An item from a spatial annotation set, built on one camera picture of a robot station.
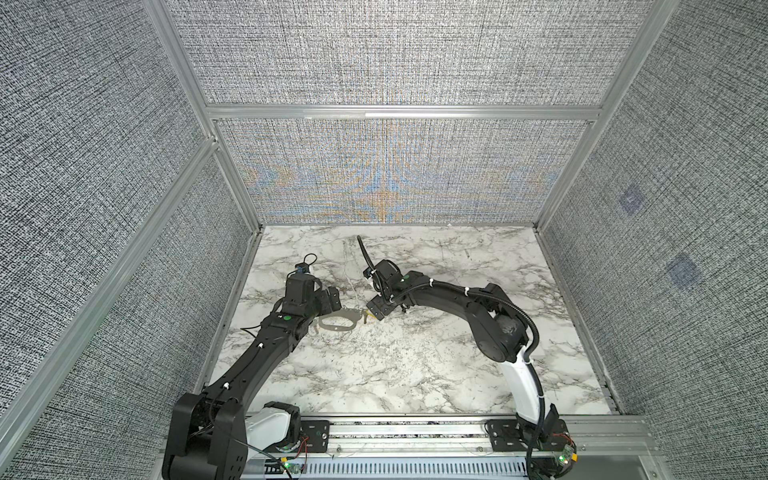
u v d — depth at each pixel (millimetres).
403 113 1552
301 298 647
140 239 649
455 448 731
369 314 924
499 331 554
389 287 759
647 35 726
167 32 720
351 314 959
